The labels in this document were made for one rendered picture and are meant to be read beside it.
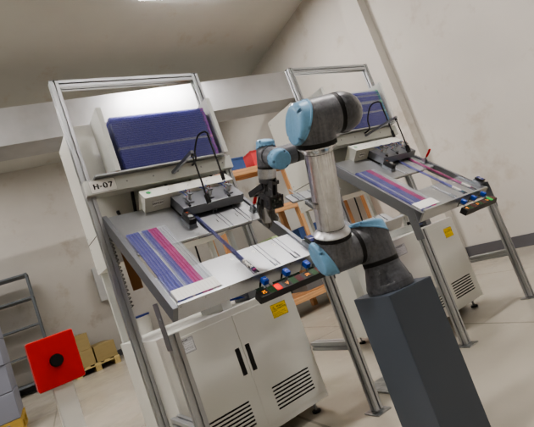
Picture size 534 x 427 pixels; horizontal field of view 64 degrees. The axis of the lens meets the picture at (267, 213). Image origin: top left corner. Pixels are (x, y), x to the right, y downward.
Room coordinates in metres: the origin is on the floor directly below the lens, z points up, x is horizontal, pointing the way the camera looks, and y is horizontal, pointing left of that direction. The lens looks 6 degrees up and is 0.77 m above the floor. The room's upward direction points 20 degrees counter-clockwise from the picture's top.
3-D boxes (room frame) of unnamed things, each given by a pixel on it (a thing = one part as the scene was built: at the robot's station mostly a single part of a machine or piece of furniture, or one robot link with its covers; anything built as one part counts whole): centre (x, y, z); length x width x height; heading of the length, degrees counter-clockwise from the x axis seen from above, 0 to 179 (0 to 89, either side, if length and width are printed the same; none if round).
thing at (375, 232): (1.40, -0.28, 0.72); 0.13 x 0.12 x 0.14; 107
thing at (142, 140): (2.16, 0.37, 1.52); 0.51 x 0.13 x 0.27; 124
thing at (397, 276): (1.40, -0.29, 0.60); 0.15 x 0.15 x 0.10
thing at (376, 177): (2.90, -0.82, 0.65); 1.01 x 0.73 x 1.29; 34
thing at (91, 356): (7.82, 3.84, 0.34); 1.15 x 0.82 x 0.68; 28
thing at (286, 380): (2.23, 0.49, 0.31); 0.70 x 0.65 x 0.62; 124
